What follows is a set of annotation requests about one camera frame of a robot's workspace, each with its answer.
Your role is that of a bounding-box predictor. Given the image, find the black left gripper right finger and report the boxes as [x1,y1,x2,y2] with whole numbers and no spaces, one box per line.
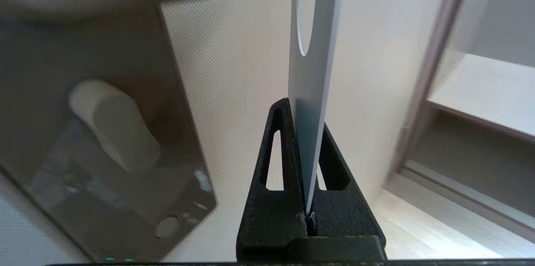
[311,122,385,237]

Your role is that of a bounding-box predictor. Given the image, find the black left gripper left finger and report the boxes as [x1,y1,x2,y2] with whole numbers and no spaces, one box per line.
[236,98,308,260]

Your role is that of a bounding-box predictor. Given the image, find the blue door hanger sign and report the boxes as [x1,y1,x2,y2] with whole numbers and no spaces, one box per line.
[288,0,347,216]

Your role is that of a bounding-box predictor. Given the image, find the white room door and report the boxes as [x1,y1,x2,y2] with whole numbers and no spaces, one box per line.
[0,0,456,263]

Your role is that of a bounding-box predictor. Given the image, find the white shelf board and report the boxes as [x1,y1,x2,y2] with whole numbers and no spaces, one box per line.
[426,53,535,143]

